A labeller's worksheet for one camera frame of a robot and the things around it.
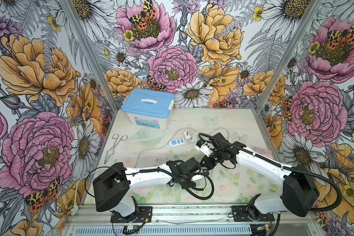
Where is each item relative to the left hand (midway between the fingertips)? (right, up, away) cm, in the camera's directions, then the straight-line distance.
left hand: (188, 180), depth 82 cm
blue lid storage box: (-26, +41, +18) cm, 52 cm away
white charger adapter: (0, +23, +15) cm, 27 cm away
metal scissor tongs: (-50, +13, +15) cm, 53 cm away
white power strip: (-6, +19, +17) cm, 26 cm away
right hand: (+8, +7, -1) cm, 11 cm away
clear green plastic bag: (-27, +22, +23) cm, 41 cm away
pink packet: (+48, +13, +12) cm, 51 cm away
